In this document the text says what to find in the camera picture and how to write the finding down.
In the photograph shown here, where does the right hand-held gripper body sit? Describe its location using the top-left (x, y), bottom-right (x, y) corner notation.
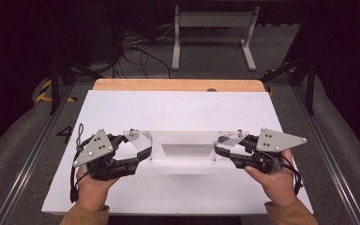
top-left (232, 127), bottom-right (308, 176)

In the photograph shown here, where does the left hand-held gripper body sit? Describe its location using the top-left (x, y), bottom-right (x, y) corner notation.
top-left (72, 127), bottom-right (139, 182)

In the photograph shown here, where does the person's left hand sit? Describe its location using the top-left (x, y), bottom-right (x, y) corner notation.
top-left (76, 166), bottom-right (120, 212)

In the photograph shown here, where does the person's right hand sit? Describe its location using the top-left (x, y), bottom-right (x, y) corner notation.
top-left (244, 148), bottom-right (298, 207)

